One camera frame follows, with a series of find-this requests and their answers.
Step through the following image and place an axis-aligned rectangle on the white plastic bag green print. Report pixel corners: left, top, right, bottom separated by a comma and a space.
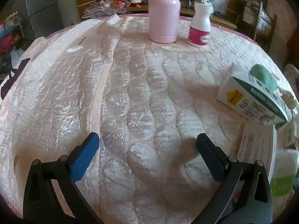
269, 148, 299, 199

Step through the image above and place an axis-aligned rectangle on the teal green cloth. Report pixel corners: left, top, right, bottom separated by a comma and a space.
249, 64, 278, 91

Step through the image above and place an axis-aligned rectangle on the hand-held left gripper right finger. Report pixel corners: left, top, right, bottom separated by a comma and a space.
195, 133, 272, 224

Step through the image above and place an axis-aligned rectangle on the heap of colourful packets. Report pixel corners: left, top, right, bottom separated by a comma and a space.
82, 0, 150, 19

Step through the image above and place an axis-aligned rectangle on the white bottle pink label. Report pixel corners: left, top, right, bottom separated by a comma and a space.
187, 3, 214, 47

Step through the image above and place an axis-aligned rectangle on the grey refrigerator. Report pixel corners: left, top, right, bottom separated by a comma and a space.
5, 0, 63, 40

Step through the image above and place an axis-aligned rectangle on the floral covered sofa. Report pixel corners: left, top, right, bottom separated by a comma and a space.
284, 63, 299, 94

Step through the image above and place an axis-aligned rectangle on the wooden chair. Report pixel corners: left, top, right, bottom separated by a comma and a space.
236, 0, 278, 49

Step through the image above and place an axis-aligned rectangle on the heap of colourful cloths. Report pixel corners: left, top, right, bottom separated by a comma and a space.
0, 12, 26, 75

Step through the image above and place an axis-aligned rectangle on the floral printed box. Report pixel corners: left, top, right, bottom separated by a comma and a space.
258, 9, 274, 32

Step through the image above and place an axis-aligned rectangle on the low wooden cabinet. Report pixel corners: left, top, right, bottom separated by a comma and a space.
121, 5, 237, 29

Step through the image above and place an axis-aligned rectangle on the green white carton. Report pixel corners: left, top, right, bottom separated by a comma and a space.
216, 63, 292, 129

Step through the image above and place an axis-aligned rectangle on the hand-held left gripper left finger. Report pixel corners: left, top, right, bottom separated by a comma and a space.
23, 132, 104, 224

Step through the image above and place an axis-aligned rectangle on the beige paper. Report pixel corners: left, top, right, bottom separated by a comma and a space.
281, 91, 295, 109

